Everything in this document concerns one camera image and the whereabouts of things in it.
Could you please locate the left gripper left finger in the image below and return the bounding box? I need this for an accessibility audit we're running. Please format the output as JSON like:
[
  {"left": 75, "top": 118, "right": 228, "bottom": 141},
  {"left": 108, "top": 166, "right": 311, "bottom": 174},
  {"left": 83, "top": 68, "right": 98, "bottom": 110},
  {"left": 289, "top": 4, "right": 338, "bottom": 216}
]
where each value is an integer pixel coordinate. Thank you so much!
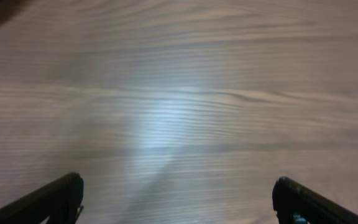
[{"left": 0, "top": 172, "right": 84, "bottom": 224}]

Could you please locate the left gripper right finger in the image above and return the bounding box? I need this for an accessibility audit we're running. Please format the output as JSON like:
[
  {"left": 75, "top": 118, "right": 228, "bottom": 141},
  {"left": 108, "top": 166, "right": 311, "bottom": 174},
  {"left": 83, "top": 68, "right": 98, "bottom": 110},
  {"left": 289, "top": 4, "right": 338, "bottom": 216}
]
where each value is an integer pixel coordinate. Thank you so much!
[{"left": 272, "top": 177, "right": 358, "bottom": 224}]

